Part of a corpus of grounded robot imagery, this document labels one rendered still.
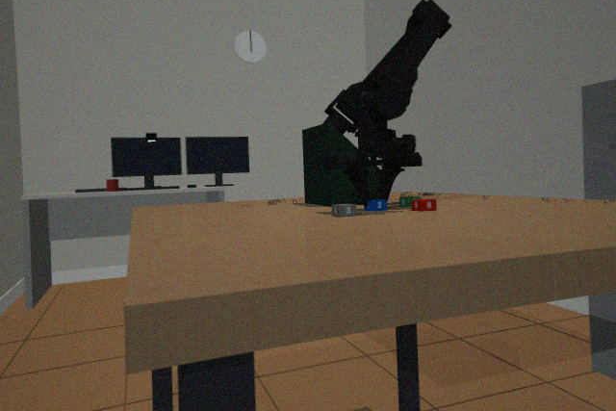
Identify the red block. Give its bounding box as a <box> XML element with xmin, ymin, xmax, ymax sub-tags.
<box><xmin>411</xmin><ymin>199</ymin><xmax>436</xmax><ymax>211</ymax></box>

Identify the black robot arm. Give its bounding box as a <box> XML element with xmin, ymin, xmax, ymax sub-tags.
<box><xmin>323</xmin><ymin>0</ymin><xmax>451</xmax><ymax>160</ymax></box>

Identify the green block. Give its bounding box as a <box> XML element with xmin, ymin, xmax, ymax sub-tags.
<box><xmin>399</xmin><ymin>196</ymin><xmax>421</xmax><ymax>207</ymax></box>

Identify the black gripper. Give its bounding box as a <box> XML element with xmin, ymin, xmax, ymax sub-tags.
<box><xmin>324</xmin><ymin>123</ymin><xmax>422</xmax><ymax>206</ymax></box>

